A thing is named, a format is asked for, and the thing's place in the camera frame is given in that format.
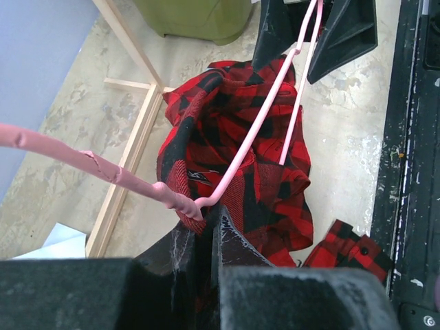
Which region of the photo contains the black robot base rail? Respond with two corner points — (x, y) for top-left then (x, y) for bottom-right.
(371, 1), (439, 329)

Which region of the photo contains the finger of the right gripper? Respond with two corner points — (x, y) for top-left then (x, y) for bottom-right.
(252, 0), (309, 71)
(307, 0), (378, 84)

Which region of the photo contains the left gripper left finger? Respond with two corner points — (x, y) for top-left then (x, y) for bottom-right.
(1, 225), (195, 329)

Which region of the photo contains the green laundry basket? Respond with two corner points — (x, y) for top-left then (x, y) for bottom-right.
(134, 0), (253, 46)

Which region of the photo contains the white garment on hanger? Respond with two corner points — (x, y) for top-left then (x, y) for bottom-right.
(12, 223), (87, 260)

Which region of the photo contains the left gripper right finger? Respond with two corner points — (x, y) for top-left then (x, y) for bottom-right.
(212, 208), (399, 329)

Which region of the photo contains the pink wire hanger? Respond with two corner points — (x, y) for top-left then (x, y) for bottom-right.
(1, 1), (324, 221)

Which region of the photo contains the red black plaid shirt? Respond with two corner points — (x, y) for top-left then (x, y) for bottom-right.
(157, 55), (392, 281)

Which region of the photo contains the wooden clothes rack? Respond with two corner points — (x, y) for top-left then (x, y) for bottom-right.
(85, 1), (171, 258)

